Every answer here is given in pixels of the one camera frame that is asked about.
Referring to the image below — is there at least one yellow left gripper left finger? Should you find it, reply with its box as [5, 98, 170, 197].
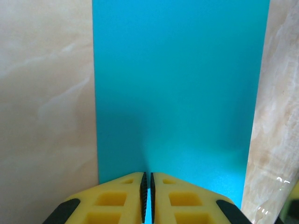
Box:
[42, 172, 148, 224]

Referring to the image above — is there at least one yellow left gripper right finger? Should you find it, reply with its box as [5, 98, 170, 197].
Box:
[150, 172, 253, 224]

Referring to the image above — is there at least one blue paper sheet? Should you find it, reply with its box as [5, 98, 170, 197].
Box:
[92, 0, 271, 224]

